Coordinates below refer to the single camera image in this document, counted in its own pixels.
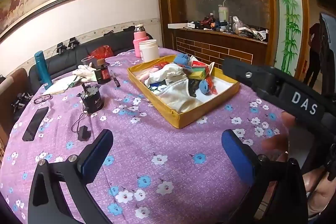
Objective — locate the pile of assorted clutter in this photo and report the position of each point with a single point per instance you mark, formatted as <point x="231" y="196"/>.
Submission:
<point x="236" y="27"/>

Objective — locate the brown chair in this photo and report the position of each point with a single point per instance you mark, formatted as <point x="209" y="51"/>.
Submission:
<point x="15" y="87"/>

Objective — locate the teal water bottle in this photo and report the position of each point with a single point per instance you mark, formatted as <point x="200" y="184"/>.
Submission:
<point x="43" y="69"/>

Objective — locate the white red knit glove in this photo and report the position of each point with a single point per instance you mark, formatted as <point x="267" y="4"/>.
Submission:
<point x="213" y="87"/>

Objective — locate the black power adapter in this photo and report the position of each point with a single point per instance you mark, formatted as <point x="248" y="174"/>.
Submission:
<point x="84" y="133"/>

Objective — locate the black red small box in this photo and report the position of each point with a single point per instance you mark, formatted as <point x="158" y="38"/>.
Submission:
<point x="103" y="74"/>

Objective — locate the blue rolled sock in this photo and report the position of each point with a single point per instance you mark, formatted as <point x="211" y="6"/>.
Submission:
<point x="204" y="86"/>

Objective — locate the red plastic bag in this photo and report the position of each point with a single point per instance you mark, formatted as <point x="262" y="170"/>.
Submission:
<point x="102" y="52"/>

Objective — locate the pale tissue pack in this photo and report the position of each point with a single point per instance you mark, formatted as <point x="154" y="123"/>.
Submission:
<point x="147" y="74"/>

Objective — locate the black bag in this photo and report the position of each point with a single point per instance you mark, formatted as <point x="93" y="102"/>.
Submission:
<point x="130" y="29"/>

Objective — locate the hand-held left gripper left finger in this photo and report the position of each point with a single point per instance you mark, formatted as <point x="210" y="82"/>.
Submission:
<point x="95" y="158"/>

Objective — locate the yellow cardboard box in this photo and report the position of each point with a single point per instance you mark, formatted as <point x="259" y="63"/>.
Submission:
<point x="181" y="119"/>

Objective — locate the white notebook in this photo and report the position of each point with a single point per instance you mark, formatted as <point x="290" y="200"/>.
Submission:
<point x="61" y="86"/>

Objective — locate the crumpled white cloth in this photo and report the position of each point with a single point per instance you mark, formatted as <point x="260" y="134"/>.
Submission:
<point x="168" y="73"/>

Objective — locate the blue terry cloth ball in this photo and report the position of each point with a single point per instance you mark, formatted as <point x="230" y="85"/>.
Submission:
<point x="181" y="59"/>

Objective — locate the white plastic jar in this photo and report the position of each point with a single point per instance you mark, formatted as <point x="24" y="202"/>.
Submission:
<point x="148" y="52"/>

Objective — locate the white cotton gloves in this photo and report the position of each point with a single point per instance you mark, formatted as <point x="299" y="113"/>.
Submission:
<point x="84" y="73"/>

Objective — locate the black smartphone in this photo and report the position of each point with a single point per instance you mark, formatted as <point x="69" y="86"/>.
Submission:
<point x="35" y="123"/>

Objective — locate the small black device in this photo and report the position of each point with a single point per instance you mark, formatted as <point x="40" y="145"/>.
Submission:
<point x="61" y="47"/>
<point x="73" y="43"/>

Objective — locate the white red plastic packet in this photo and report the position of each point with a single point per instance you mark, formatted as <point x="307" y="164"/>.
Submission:
<point x="162" y="65"/>

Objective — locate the white fabric garment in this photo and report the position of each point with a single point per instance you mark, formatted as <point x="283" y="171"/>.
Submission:
<point x="178" y="99"/>

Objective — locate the clear plastic cup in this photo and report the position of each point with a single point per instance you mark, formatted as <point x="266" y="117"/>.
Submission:
<point x="88" y="60"/>

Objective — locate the black cylindrical motor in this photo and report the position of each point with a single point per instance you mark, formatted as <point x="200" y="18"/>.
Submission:
<point x="92" y="102"/>

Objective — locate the white flat box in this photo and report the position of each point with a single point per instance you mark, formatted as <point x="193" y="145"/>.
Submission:
<point x="178" y="26"/>

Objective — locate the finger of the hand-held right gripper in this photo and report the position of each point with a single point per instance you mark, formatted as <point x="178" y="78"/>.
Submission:
<point x="244" y="70"/>

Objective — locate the person's right hand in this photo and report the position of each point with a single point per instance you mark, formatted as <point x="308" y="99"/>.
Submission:
<point x="275" y="144"/>

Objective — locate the wooden brick-pattern partition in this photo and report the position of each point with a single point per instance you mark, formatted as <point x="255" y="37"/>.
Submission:
<point x="210" y="50"/>

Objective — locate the black leather sofa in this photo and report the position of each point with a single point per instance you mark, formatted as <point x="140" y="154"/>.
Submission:
<point x="63" y="61"/>

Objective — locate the pink sleeved bottle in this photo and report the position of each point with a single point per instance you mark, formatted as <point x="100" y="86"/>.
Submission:
<point x="139" y="40"/>

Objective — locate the white tumbler with straw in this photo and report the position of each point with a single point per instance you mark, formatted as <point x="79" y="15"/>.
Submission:
<point x="223" y="14"/>

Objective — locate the bamboo-printed glass panel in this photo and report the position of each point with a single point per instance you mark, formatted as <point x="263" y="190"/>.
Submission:
<point x="288" y="16"/>

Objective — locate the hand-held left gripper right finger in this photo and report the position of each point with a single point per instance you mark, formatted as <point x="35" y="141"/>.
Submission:
<point x="236" y="158"/>

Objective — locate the purple floral tablecloth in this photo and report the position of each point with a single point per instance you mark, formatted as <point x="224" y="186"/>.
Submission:
<point x="162" y="140"/>

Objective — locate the heap of black devices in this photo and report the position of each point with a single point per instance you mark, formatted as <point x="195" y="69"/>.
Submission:
<point x="22" y="102"/>

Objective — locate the black-framed eyeglasses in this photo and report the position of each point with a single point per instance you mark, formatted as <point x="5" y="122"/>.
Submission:
<point x="35" y="101"/>

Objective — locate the black pen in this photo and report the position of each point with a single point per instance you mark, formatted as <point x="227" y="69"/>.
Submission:
<point x="115" y="79"/>

